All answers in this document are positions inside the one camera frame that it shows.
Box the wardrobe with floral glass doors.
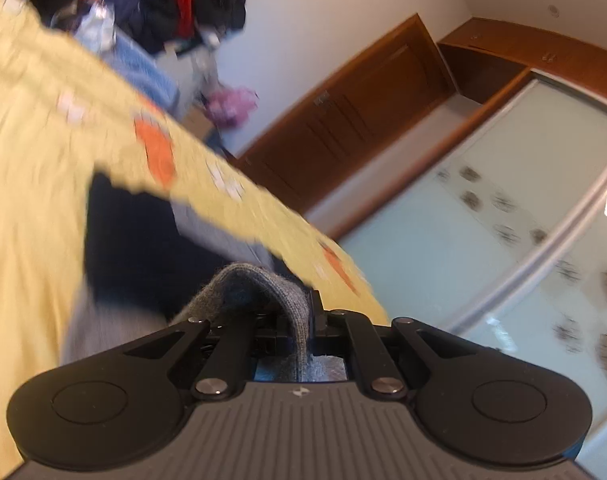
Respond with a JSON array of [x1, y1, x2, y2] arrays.
[[302, 16, 607, 480]]

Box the light blue knit cloth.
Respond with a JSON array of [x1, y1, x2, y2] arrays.
[[102, 34, 182, 112]]

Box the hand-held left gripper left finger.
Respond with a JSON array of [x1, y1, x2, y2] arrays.
[[118, 310, 258, 402]]

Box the brown wooden door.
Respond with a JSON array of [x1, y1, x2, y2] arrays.
[[232, 13, 457, 214]]

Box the yellow carrot print bedsheet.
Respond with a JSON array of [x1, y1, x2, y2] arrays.
[[0, 0, 393, 480]]

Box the dark navy garment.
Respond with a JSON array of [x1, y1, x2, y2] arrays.
[[109, 0, 180, 55]]

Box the white crumpled plastic bag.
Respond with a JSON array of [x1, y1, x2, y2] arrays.
[[74, 1, 117, 55]]

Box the grey knit sweater navy sleeves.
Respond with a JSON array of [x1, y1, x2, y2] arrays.
[[60, 171, 353, 384]]

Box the translucent plastic bag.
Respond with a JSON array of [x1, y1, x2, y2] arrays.
[[176, 42, 220, 117]]

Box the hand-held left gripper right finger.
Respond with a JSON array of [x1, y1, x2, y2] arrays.
[[307, 289, 467, 402]]

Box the pink plastic bag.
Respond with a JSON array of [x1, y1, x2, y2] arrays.
[[204, 86, 260, 129]]

